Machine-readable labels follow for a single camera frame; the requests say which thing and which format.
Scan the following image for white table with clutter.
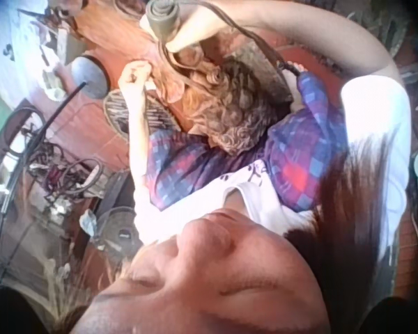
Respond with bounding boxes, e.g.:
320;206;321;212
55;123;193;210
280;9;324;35
0;0;78;102

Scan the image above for black fan with grille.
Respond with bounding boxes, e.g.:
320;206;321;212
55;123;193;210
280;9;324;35
96;207;146;269

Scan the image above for person's left hand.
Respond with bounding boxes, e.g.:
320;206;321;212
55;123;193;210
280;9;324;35
117;61;158;105

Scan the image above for person's legs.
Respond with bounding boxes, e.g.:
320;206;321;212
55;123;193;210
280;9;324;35
144;61;350;214

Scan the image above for round woven basket tray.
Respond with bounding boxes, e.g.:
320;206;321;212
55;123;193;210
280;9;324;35
103;88;178;137

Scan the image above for heap of cables and tyres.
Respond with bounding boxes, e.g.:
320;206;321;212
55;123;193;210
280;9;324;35
1;106;126;216

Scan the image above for dark braided strap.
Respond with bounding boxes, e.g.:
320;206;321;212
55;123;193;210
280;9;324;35
194;0;307;77

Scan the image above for person's right hand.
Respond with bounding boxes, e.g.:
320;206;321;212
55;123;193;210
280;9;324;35
139;6;221;54

